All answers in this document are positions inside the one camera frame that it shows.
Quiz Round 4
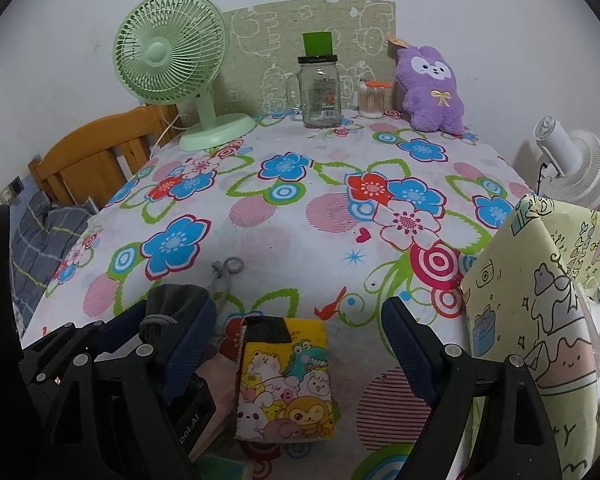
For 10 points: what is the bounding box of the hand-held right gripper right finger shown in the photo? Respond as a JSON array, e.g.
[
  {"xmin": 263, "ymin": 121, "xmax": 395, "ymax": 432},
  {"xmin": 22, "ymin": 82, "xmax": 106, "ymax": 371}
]
[{"xmin": 381, "ymin": 297, "xmax": 563, "ymax": 480}]

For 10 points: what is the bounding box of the green printed board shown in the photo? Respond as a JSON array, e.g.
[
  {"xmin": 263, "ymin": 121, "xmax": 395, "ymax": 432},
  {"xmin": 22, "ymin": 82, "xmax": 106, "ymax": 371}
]
[{"xmin": 221, "ymin": 0, "xmax": 397, "ymax": 116}]

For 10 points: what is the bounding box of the grey plaid bedding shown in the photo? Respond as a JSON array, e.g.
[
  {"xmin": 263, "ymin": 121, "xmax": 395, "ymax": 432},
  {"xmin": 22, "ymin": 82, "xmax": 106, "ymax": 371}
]
[{"xmin": 10, "ymin": 192, "xmax": 96, "ymax": 331}]

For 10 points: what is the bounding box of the grey drawstring pouch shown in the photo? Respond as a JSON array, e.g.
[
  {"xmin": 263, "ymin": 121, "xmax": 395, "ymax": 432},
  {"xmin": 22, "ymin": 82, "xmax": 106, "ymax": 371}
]
[{"xmin": 139, "ymin": 257, "xmax": 244, "ymax": 358}]

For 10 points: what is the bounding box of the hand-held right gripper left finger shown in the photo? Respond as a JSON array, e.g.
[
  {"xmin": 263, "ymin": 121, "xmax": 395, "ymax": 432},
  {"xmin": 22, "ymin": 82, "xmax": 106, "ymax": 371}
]
[{"xmin": 42, "ymin": 299, "xmax": 217, "ymax": 480}]

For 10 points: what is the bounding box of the yellow cartoon tissue pack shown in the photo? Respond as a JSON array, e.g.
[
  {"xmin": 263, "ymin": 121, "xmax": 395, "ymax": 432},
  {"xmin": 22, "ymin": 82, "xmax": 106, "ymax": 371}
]
[{"xmin": 234, "ymin": 316, "xmax": 334, "ymax": 443}]

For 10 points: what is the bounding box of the yellow printed storage box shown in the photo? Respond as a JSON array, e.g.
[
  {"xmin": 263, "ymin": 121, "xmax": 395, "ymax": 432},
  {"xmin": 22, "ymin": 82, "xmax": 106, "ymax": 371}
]
[{"xmin": 461, "ymin": 192, "xmax": 600, "ymax": 480}]

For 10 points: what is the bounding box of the pink packet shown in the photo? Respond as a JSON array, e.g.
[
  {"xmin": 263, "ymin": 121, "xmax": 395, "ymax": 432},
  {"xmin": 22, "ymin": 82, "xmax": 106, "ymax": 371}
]
[{"xmin": 192, "ymin": 355, "xmax": 242, "ymax": 463}]

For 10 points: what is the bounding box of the cotton swab container orange lid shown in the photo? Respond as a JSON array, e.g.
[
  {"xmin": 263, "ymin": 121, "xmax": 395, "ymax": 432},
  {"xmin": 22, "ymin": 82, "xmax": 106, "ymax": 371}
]
[{"xmin": 356, "ymin": 79, "xmax": 394, "ymax": 120}]

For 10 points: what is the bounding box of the glass jar with green lid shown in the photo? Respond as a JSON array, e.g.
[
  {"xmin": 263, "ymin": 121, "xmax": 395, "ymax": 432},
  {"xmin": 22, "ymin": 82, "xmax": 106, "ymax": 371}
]
[{"xmin": 283, "ymin": 32, "xmax": 342, "ymax": 129}]

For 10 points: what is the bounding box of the white fan cord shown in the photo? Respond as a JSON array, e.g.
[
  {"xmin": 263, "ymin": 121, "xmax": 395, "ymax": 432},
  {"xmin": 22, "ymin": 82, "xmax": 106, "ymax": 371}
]
[{"xmin": 150, "ymin": 105, "xmax": 184, "ymax": 153}]

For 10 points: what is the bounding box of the white standing fan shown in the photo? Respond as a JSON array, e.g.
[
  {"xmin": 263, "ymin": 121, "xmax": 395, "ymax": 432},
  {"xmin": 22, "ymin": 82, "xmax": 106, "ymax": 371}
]
[{"xmin": 532, "ymin": 115, "xmax": 600, "ymax": 208}]

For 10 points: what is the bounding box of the green desk fan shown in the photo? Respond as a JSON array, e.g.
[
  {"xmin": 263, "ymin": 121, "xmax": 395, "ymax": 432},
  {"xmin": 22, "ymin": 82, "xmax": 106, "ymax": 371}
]
[{"xmin": 112, "ymin": 0, "xmax": 257, "ymax": 152}]

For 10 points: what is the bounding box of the wall socket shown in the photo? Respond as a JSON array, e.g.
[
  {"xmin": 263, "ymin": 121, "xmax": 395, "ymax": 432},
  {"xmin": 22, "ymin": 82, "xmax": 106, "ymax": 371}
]
[{"xmin": 0, "ymin": 176, "xmax": 26, "ymax": 203}]

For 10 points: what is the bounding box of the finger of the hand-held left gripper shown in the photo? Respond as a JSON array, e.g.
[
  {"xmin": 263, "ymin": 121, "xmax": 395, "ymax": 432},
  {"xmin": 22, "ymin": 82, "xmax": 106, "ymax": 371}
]
[{"xmin": 22, "ymin": 302, "xmax": 148, "ymax": 391}]

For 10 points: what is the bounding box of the wooden bed headboard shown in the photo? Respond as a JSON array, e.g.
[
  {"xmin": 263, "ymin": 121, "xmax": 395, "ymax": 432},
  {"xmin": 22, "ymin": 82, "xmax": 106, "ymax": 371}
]
[{"xmin": 30, "ymin": 102, "xmax": 183, "ymax": 208}]

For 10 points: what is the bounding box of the purple plush bunny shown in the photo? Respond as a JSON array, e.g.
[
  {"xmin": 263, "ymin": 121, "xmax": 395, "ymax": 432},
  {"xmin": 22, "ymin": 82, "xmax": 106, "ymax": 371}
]
[{"xmin": 387, "ymin": 35, "xmax": 467, "ymax": 136}]

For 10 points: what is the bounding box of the floral tablecloth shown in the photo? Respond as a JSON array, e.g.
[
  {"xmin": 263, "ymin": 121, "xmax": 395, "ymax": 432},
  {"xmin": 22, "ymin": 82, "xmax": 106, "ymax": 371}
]
[{"xmin": 22, "ymin": 107, "xmax": 536, "ymax": 480}]

